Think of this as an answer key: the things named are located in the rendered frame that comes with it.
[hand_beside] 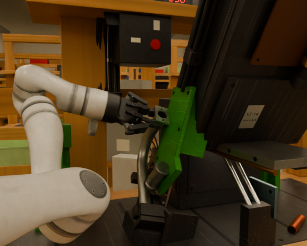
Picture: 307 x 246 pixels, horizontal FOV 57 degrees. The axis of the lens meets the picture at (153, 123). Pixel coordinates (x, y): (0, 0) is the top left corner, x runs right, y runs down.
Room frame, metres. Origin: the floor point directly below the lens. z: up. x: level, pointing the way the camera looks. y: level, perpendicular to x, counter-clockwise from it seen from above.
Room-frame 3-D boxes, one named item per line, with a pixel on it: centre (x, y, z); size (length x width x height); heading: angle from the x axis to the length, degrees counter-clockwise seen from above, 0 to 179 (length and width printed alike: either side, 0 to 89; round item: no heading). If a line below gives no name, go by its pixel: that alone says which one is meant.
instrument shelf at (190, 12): (1.05, -0.05, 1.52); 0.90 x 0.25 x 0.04; 109
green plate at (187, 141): (0.72, -0.08, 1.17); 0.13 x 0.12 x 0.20; 109
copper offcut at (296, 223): (0.73, -0.38, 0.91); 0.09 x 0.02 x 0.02; 139
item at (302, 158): (0.73, -0.24, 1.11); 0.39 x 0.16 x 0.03; 19
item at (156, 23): (0.96, 0.04, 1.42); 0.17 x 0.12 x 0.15; 109
